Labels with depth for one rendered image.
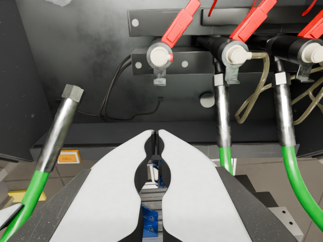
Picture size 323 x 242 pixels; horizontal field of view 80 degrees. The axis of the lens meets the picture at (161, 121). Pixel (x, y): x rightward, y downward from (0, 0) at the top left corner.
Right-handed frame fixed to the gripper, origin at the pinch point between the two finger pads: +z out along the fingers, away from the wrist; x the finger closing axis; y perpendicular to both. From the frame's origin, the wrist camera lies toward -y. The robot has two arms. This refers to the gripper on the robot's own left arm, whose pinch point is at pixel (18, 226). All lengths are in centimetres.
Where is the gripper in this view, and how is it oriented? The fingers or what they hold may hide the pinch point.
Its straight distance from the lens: 23.6
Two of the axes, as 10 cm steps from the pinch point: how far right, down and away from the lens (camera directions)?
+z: 5.2, -7.5, 4.0
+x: 8.1, 5.9, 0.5
